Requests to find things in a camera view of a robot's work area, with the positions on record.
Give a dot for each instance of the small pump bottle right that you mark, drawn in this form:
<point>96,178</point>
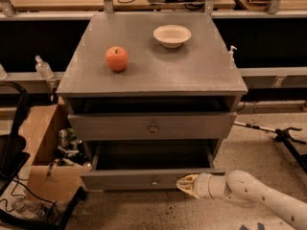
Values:
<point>231,51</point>

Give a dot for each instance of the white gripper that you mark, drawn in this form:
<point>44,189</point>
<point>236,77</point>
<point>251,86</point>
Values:
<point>204,186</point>

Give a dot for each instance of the items in cardboard box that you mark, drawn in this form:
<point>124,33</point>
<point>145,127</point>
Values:
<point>70,151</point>

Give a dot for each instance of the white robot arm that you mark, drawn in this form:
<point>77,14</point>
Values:
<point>242,189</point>

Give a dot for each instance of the red apple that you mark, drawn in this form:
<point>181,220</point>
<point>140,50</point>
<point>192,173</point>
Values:
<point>117,58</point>

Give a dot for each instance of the cardboard box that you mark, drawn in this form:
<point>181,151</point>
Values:
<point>47,179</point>

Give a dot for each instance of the black tripod stand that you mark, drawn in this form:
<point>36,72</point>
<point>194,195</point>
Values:
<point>284,136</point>

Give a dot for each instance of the grey wooden drawer cabinet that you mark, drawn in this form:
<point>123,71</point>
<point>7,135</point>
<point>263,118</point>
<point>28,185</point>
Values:
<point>196,78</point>

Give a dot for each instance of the clear sanitizer bottle left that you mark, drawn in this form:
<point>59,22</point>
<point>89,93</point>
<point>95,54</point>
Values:
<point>43,68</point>

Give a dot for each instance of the white bowl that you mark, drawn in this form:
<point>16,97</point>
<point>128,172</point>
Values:
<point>172,36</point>

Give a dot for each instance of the grey drawer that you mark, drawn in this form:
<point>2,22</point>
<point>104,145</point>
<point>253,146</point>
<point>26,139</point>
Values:
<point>147,164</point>
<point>150,127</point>

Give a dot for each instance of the black chair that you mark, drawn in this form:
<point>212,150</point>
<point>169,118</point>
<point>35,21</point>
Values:
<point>12,145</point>

